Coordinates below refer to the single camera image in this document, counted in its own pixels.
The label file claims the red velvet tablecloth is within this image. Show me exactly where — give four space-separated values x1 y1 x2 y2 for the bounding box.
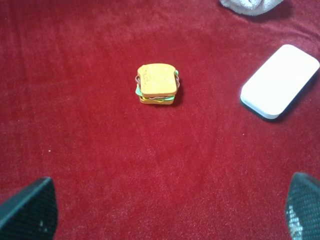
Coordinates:
0 0 320 240

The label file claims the toy sandwich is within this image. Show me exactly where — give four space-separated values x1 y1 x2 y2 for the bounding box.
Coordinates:
135 63 180 105

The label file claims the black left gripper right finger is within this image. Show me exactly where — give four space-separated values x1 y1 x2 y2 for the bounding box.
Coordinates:
285 172 320 240

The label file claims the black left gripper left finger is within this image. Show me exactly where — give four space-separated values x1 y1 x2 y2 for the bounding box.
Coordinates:
0 176 58 240

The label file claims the white rounded rectangular case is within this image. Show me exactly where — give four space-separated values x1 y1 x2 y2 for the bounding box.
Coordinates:
240 44 320 120

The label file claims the pink fluffy towel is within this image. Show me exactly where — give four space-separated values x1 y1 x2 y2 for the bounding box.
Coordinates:
219 0 283 16

